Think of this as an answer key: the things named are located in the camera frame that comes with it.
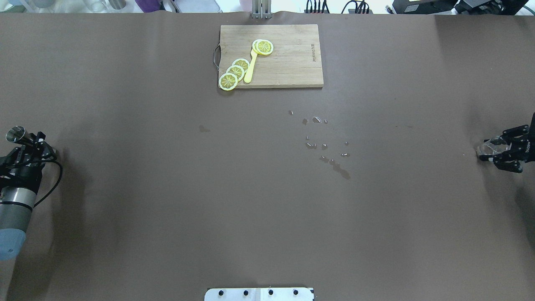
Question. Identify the lemon slice lower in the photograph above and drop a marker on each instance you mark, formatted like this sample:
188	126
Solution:
228	81

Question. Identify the white tray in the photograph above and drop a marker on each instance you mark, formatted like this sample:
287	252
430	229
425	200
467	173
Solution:
196	6

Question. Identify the white mounting plate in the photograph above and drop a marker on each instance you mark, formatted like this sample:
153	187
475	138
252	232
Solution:
260	294

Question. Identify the wooden cutting board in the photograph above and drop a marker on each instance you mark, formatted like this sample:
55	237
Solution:
294	63

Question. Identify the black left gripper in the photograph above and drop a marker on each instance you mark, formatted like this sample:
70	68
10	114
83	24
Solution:
21	174

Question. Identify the lemon slice middle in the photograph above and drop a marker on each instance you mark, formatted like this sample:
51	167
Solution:
237	71

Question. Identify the lemon slice on spoon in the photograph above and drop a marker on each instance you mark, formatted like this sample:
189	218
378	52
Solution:
263	47

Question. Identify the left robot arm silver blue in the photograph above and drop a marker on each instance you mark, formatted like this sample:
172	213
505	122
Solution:
17	202

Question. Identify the purple cloth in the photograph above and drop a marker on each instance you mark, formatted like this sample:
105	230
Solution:
147	6

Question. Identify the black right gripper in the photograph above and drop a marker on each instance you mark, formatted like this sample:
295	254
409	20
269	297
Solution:
527	147

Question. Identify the steel measuring jigger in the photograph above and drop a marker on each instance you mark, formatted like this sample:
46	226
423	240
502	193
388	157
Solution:
19	135

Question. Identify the aluminium frame post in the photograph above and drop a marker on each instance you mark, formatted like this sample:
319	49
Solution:
261	9

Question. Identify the lemon slice upper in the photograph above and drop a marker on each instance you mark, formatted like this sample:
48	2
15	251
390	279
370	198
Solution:
243	63

